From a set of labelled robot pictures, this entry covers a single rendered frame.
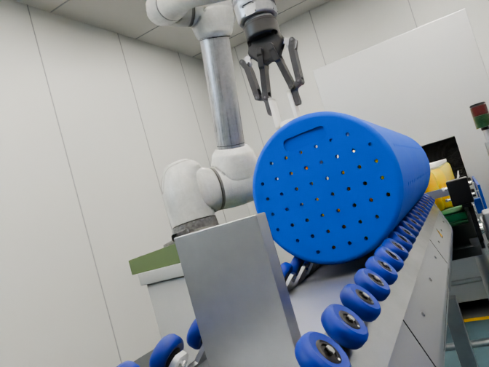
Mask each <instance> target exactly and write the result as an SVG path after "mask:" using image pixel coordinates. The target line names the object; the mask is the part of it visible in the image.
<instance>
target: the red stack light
mask: <svg viewBox="0 0 489 367"><path fill-rule="evenodd" d="M470 112H471V115H472V118H474V117H478V116H480V115H483V114H487V113H489V110H488V107H487V104H486V103H485V104H482V105H479V106H475V107H473V108H471V109H470Z"/></svg>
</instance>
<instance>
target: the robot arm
mask: <svg viewBox="0 0 489 367"><path fill-rule="evenodd" d="M146 12H147V16H148V18H149V20H150V21H151V22H153V23H154V24H156V25H160V26H164V25H168V26H175V27H191V29H192V31H193V32H194V34H195V37H196V38H197V39H198V40H199V41H200V44H201V49H202V58H203V63H204V71H205V76H206V81H207V89H208V94H209V99H210V108H211V112H212V121H213V126H214V131H215V139H216V144H217V149H216V150H215V151H214V153H213V155H212V162H211V168H205V167H201V166H200V164H199V163H198V162H196V161H194V160H192V159H181V160H178V161H176V162H173V163H171V164H169V165H168V166H166V168H165V169H164V173H163V176H162V198H163V201H164V206H165V210H166V212H167V216H168V219H169V221H170V223H171V226H172V230H173V234H172V236H171V238H172V240H171V241H169V242H168V243H166V244H164V245H163V247H164V248H165V247H167V246H169V245H173V244H175V241H174V238H175V237H179V236H182V235H185V234H189V233H192V232H197V231H199V230H203V229H207V228H210V227H213V226H217V225H220V224H219V223H218V220H217V218H216V216H215V212H217V211H219V210H223V209H229V208H234V207H237V206H240V205H244V204H247V203H249V202H252V201H253V200H254V199H253V175H254V170H255V165H256V162H257V160H258V157H256V155H255V153H254V151H253V149H252V148H251V147H250V146H248V145H247V144H245V140H244V134H243V129H242V120H241V114H240V109H239V100H238V95H237V89H236V78H235V73H234V64H233V58H232V54H231V44H230V40H229V37H230V36H231V35H232V32H233V27H234V24H235V23H236V22H238V24H239V27H241V28H243V31H244V34H245V38H246V40H247V45H248V55H247V56H246V58H245V59H244V60H243V59H241V60H240V61H239V64H240V65H241V66H242V67H243V69H244V71H245V73H246V76H247V79H248V82H249V84H250V88H251V90H252V92H253V96H254V99H255V100H258V101H263V102H264V103H265V106H266V110H267V114H268V115H269V116H273V120H274V124H275V128H276V130H278V129H279V128H280V122H282V120H281V117H280V115H279V109H278V107H277V102H276V99H273V98H271V86H270V78H269V64H271V63H272V62H275V63H276V64H277V66H278V68H279V70H280V71H281V73H282V75H283V77H284V79H285V81H286V83H287V86H288V89H290V90H288V91H287V96H288V98H289V101H290V105H291V108H292V110H293V115H294V117H295V118H297V117H300V116H301V113H300V110H299V107H298V106H299V105H301V104H302V101H301V97H300V95H299V92H298V89H299V87H300V86H301V85H304V83H305V81H304V78H303V72H302V68H301V63H300V60H299V57H298V40H297V39H295V38H294V37H290V38H289V39H285V38H284V37H283V36H282V35H281V32H280V29H279V25H278V22H277V15H278V11H277V6H276V4H275V0H147V1H146ZM285 44H286V48H288V51H289V54H290V60H291V63H292V67H293V73H294V76H295V81H294V79H293V77H292V75H291V73H290V71H289V69H288V67H287V66H286V64H285V60H284V58H283V57H282V52H283V49H284V46H285ZM252 59H253V60H255V61H257V62H258V68H259V70H260V78H261V89H260V86H259V83H258V80H257V78H256V75H255V72H254V70H253V67H252V65H253V63H252ZM261 90H262V92H261Z"/></svg>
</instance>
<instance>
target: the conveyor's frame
mask: <svg viewBox="0 0 489 367"><path fill-rule="evenodd" d="M471 204H472V206H469V207H466V208H464V209H465V211H467V215H468V220H469V223H467V224H462V225H458V226H452V230H453V254H452V261H457V260H461V259H468V258H472V257H475V259H476V262H477V266H478V268H479V271H480V275H481V276H478V277H470V278H466V279H462V280H454V281H451V286H456V285H463V284H468V283H475V282H479V281H483V284H484V286H485V290H486V294H487V296H488V300H489V255H488V251H487V248H486V246H485V241H484V238H483V236H482V232H481V229H480V225H479V222H480V221H479V219H477V215H476V213H477V211H475V209H474V205H473V202H471ZM470 342H471V345H472V348H477V347H488V346H489V338H485V339H475V340H470ZM454 350H456V349H455V345H454V343H447V344H446V347H445V351H446V352H447V351H454Z"/></svg>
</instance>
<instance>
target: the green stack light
mask: <svg viewBox="0 0 489 367"><path fill-rule="evenodd" d="M473 121H474V125H475V127H476V130H478V129H480V128H483V127H487V126H489V113H487V114H483V115H480V116H478V117H474V118H473Z"/></svg>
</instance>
